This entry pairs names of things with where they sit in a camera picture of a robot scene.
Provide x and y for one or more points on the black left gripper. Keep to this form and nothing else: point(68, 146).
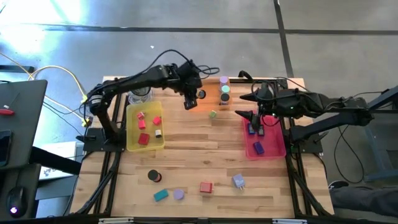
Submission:
point(191, 77)

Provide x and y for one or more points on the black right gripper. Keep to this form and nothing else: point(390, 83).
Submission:
point(280, 101)

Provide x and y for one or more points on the black-capped hourglass green sand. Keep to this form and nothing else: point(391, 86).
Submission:
point(201, 94)

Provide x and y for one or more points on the black-capped hourglass blue sand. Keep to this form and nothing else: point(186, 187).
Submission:
point(225, 97)

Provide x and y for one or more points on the teal-capped hourglass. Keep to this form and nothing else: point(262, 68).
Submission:
point(225, 89)

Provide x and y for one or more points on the lilac-capped hourglass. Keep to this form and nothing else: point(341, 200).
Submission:
point(178, 194)
point(224, 80)

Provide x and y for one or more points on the small red wall charger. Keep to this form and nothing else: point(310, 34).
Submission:
point(157, 120)

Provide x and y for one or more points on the red and white charger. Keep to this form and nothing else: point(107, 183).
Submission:
point(140, 115)

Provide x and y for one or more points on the white cube wall charger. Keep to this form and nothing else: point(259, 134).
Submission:
point(158, 133)

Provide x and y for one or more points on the dark red square charger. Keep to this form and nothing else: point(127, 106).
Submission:
point(143, 139)

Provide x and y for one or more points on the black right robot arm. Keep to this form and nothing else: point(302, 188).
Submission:
point(326, 102)

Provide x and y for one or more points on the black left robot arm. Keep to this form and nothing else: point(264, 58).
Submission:
point(140, 79)

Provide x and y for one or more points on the orange plastic bin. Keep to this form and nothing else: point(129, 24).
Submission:
point(211, 102)

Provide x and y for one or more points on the pink plastic bin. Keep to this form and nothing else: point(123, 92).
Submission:
point(273, 140)

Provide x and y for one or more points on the yellow plastic bin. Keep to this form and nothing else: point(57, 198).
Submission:
point(133, 107)

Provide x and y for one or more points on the black-capped hourglass red sand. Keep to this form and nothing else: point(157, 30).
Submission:
point(152, 175)

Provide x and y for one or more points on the teal rectangular block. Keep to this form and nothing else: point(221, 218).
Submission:
point(161, 195)

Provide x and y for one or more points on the grey metal stand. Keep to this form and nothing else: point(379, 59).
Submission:
point(376, 155)

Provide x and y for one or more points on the white paper sheet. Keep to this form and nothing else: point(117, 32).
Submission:
point(59, 152)

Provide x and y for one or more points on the black side desk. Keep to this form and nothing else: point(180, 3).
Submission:
point(25, 124)

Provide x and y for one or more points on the black floor strip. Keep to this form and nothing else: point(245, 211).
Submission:
point(18, 68)

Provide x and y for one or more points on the black phone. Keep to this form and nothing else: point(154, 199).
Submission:
point(4, 149)

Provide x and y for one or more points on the black computer mouse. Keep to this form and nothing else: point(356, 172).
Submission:
point(17, 199)

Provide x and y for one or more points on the black aluminium rig frame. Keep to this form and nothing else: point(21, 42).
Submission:
point(239, 81)

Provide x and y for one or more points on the green wall charger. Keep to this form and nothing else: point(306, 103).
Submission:
point(212, 114)

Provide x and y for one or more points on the lavender wall charger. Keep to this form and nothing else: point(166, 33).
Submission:
point(238, 181)

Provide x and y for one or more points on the large red wall charger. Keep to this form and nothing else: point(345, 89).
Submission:
point(206, 187)

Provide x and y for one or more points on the white frame bracket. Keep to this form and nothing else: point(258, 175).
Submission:
point(289, 221)
point(115, 220)

